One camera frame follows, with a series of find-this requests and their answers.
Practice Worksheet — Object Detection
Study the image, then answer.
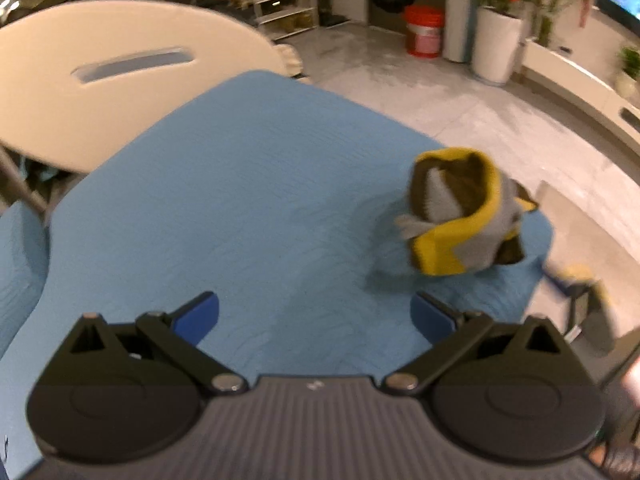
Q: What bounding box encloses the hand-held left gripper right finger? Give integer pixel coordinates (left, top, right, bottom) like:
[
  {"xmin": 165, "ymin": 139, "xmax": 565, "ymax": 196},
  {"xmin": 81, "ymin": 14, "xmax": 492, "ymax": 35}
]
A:
[{"xmin": 384, "ymin": 291, "xmax": 568, "ymax": 393}]

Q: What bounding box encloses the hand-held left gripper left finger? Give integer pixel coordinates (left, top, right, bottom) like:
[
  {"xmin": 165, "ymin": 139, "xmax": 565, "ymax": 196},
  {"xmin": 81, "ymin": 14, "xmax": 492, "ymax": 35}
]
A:
[{"xmin": 67, "ymin": 291, "xmax": 249, "ymax": 395}]

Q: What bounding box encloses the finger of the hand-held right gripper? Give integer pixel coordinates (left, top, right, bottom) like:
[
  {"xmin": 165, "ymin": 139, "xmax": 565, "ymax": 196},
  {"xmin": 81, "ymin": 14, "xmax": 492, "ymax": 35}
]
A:
[{"xmin": 543, "ymin": 261, "xmax": 617, "ymax": 357}]

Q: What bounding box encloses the yellow brown grey striped sweater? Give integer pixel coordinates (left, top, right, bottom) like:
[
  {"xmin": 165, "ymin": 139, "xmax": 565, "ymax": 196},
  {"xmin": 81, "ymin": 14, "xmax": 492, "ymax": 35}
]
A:
[{"xmin": 394, "ymin": 147, "xmax": 541, "ymax": 277}]

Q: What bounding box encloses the person's right forearm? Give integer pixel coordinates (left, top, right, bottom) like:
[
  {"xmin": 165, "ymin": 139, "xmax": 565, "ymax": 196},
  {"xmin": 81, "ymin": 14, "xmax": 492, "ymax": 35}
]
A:
[{"xmin": 589, "ymin": 437, "xmax": 640, "ymax": 480}]

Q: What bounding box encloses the blue quilted blanket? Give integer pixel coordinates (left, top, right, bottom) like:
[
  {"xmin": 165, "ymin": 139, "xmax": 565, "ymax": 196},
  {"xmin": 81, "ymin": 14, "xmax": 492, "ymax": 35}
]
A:
[{"xmin": 0, "ymin": 70, "xmax": 555, "ymax": 480}]

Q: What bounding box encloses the blue quilted cushion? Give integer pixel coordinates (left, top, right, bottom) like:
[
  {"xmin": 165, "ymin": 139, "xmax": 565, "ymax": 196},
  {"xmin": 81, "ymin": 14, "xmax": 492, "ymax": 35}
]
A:
[{"xmin": 0, "ymin": 200, "xmax": 51, "ymax": 356}]

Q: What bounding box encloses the white low cabinet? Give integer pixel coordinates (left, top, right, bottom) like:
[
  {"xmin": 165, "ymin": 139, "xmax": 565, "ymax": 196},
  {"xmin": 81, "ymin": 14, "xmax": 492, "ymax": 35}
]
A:
[{"xmin": 520, "ymin": 37, "xmax": 640, "ymax": 162}]

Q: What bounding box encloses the small potted plant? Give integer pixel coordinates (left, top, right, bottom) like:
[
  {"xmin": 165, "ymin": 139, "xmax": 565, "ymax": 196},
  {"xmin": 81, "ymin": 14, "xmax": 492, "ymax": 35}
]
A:
[{"xmin": 612, "ymin": 46, "xmax": 640, "ymax": 102}]

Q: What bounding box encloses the white tall planter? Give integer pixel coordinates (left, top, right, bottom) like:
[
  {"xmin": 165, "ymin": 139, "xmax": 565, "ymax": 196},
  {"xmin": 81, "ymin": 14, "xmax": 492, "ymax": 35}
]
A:
[{"xmin": 472, "ymin": 6, "xmax": 525, "ymax": 85}]

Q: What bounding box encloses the red plastic bucket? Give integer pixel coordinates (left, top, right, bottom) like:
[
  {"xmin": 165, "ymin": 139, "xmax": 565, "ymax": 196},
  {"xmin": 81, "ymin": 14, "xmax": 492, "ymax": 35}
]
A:
[{"xmin": 402, "ymin": 5, "xmax": 446, "ymax": 59}]

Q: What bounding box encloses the white upright panel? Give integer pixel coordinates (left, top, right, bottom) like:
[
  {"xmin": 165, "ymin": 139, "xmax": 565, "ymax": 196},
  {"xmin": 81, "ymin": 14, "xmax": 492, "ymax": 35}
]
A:
[{"xmin": 442, "ymin": 0, "xmax": 479, "ymax": 64}]

